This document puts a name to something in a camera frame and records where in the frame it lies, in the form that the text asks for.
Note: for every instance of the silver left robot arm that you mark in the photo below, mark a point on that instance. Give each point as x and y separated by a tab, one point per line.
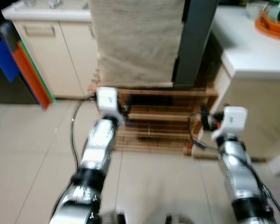
100	144

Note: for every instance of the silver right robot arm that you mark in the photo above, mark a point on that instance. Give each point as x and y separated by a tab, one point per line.
238	172

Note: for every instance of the dark grey fridge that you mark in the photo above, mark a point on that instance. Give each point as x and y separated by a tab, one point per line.
196	42

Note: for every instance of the wooden pallet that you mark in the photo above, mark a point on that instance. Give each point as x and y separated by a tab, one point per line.
154	121

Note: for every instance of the white-topped side cabinet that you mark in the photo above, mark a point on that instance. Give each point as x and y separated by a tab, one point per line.
256	93

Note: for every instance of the beige burlap cloth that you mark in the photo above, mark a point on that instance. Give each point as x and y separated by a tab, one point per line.
135	42

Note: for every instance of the beige kitchen cabinet with counter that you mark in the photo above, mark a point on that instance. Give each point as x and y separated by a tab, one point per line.
70	56

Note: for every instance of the green board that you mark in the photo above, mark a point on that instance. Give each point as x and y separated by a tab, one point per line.
38	71

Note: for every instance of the orange board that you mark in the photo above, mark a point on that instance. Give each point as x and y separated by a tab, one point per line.
31	77

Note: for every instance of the robot right leg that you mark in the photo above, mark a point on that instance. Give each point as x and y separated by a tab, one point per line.
176	220

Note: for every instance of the robot leg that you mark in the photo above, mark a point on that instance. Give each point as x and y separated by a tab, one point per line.
176	220
113	218

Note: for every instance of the orange round tray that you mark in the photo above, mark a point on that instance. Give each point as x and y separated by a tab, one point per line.
270	29

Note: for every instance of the robot left leg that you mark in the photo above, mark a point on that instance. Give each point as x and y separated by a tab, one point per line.
113	218

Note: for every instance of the clear drinking glass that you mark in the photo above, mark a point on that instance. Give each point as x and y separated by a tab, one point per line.
256	9

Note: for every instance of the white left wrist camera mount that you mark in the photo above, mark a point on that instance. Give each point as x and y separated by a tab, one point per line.
107	100

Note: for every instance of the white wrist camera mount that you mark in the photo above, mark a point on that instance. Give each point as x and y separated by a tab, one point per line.
233	119
107	100

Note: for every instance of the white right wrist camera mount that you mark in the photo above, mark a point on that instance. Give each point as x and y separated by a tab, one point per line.
233	119

